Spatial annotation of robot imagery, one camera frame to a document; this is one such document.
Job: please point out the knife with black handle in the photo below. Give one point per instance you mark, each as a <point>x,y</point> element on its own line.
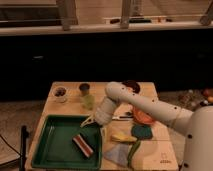
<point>125,116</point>

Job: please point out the dark small cup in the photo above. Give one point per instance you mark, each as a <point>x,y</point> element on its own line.
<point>84,89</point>

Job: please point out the yellow wedge block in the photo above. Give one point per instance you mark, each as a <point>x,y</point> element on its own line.
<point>120,137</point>

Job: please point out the light green cup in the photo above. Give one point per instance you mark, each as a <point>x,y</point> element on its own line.
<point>88,101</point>

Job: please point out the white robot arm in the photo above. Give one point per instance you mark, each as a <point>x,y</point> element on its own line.
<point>195,126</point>

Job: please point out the dark brown round object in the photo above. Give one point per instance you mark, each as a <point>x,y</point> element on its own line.
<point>133,85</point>

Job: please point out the green plastic tray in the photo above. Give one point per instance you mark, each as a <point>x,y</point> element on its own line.
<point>57,150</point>

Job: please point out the black chair frame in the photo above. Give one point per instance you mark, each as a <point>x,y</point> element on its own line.
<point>24,136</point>

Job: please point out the orange plate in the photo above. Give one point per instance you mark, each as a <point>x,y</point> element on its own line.
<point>141,117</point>

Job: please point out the green strip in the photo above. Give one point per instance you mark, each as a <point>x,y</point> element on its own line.
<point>132,151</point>

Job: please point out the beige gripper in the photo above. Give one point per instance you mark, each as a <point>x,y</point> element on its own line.
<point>89,120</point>

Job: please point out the teal round cloth piece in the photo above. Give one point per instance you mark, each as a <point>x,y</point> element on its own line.
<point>141,132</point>

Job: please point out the grey triangular cloth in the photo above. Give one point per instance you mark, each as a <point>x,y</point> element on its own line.
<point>118,154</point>

